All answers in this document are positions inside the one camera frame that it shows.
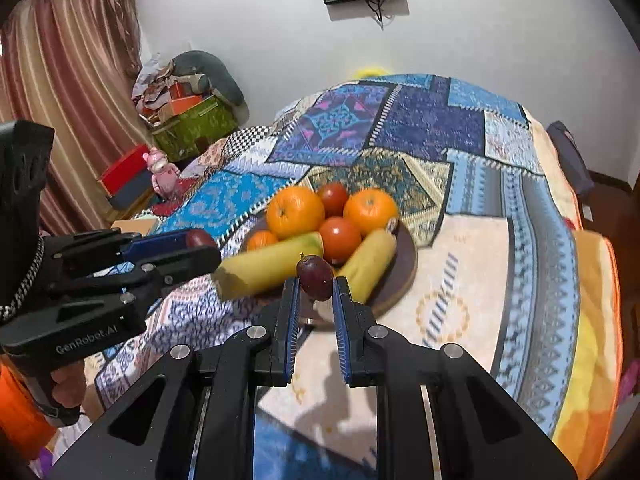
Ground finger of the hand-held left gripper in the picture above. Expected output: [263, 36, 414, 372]
[44, 228, 202, 267]
[47, 247, 222, 311]

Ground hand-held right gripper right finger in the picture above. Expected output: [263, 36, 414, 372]
[332, 276, 578, 480]

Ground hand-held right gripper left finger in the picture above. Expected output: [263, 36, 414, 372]
[47, 276, 303, 480]

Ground purple grape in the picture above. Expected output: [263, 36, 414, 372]
[296, 254, 334, 302]
[187, 229, 219, 252]

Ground small tangerine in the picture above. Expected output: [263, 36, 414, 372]
[246, 230, 279, 252]

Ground dark round plate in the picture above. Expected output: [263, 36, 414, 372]
[239, 210, 418, 316]

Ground red tomato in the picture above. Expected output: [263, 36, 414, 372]
[318, 216, 362, 264]
[317, 182, 349, 218]

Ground large orange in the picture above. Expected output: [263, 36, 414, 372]
[343, 187, 399, 236]
[266, 186, 326, 241]

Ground person's left forearm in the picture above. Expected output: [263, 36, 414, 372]
[0, 355, 57, 463]

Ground person's left hand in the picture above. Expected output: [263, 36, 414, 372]
[49, 359, 99, 427]

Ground cardboard box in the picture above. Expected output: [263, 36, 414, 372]
[110, 214, 162, 237]

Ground dark grey box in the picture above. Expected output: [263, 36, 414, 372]
[107, 180, 157, 212]

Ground pink toy rabbit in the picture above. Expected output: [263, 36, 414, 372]
[142, 149, 182, 199]

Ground red box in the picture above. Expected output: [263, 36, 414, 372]
[97, 145, 152, 197]

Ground green patterned box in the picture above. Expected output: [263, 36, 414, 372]
[152, 95, 238, 162]

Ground pile of clutter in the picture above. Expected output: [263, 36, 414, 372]
[132, 55, 211, 122]

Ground grey pillow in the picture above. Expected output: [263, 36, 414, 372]
[172, 50, 246, 112]

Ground patchwork printed blanket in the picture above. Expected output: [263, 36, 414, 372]
[95, 72, 586, 411]

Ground striped brown curtain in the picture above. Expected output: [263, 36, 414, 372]
[0, 0, 151, 236]

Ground orange yellow blanket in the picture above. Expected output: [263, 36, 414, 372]
[520, 115, 627, 467]

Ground yellow plastic object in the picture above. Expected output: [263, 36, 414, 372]
[352, 64, 396, 80]

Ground dark grey bag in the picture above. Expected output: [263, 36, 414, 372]
[546, 120, 596, 197]

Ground purple cloth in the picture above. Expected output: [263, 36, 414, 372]
[617, 355, 640, 406]

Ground black white braided cord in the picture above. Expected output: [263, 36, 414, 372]
[0, 237, 47, 323]

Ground black hanging cables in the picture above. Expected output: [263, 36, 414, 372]
[367, 0, 390, 29]

